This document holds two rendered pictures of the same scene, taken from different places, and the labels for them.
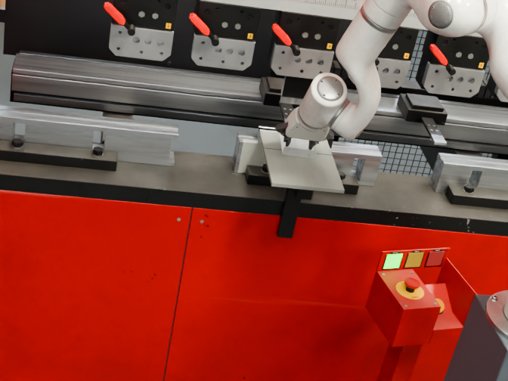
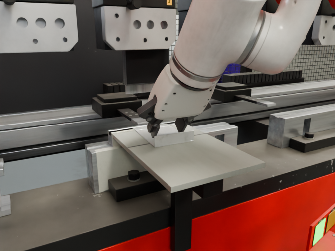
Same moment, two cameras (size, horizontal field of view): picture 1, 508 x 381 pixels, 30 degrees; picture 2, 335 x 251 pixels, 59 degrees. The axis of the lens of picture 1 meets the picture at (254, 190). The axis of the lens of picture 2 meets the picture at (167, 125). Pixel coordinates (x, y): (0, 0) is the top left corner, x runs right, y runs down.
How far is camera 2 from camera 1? 1.84 m
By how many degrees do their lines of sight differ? 20
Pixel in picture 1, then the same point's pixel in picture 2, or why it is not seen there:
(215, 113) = (56, 142)
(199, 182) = (51, 224)
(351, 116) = (286, 21)
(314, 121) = (213, 61)
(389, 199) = not seen: hidden behind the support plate
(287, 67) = (126, 37)
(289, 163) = (170, 154)
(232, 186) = (99, 212)
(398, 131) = (216, 115)
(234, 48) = (47, 17)
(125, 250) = not seen: outside the picture
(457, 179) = (295, 131)
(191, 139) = not seen: hidden behind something
